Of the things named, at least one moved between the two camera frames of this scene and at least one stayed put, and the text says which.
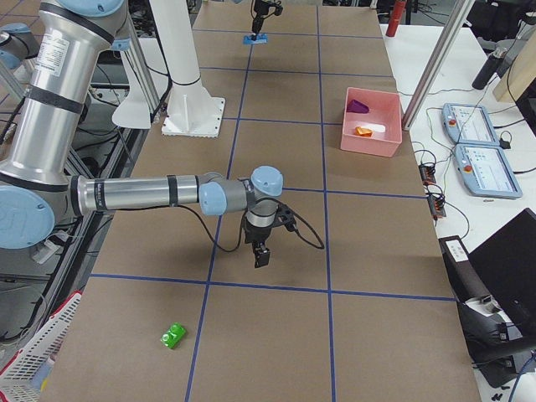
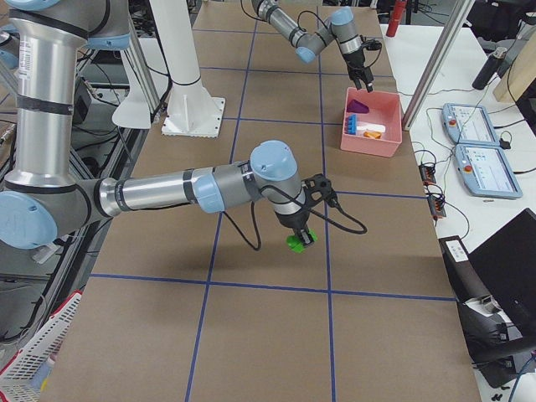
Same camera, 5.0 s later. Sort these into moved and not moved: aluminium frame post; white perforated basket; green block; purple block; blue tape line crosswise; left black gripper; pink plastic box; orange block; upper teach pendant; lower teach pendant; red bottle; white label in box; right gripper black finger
Moved: orange block; right gripper black finger; green block; left black gripper
Not moved: pink plastic box; purple block; upper teach pendant; white perforated basket; lower teach pendant; blue tape line crosswise; white label in box; aluminium frame post; red bottle
